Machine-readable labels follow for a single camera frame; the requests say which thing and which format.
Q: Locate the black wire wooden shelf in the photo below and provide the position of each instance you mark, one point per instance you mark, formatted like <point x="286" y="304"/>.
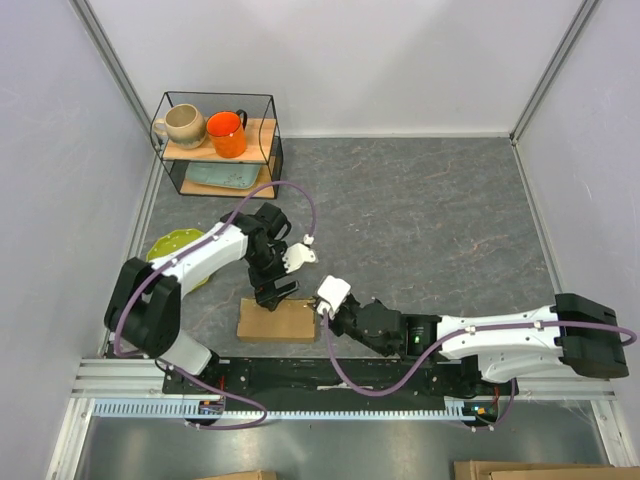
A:
<point x="264" y="144"/>

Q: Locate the brown cardboard express box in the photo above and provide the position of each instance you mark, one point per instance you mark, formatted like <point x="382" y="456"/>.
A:
<point x="293" y="322"/>

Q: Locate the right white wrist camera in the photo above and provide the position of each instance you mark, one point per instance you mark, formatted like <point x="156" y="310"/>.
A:
<point x="334" y="291"/>

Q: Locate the cardboard piece bottom centre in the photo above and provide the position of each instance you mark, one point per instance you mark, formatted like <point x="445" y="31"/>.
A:
<point x="246" y="475"/>

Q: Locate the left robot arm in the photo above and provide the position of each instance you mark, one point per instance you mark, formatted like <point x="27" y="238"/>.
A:
<point x="153" y="324"/>

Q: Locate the light green tray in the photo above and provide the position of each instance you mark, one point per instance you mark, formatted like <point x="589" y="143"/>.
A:
<point x="226" y="175"/>

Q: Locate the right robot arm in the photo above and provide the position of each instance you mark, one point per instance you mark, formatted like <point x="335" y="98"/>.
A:
<point x="573" y="332"/>

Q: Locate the yellow-green dotted plate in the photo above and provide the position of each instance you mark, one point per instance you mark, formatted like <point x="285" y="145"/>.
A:
<point x="171" y="243"/>

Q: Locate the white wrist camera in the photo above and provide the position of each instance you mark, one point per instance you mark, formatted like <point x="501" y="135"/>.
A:
<point x="334" y="291"/>
<point x="299" y="254"/>

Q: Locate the beige ceramic mug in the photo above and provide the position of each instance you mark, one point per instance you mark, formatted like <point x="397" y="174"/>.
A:
<point x="184" y="125"/>

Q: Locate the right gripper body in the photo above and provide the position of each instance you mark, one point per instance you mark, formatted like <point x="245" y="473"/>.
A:
<point x="343" y="319"/>

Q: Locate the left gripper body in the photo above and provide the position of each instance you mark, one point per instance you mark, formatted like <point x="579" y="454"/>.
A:
<point x="267" y="290"/>

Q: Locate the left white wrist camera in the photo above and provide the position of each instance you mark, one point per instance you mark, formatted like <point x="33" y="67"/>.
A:
<point x="299" y="254"/>

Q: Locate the orange mug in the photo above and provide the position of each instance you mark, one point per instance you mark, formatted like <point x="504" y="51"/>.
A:
<point x="226" y="130"/>

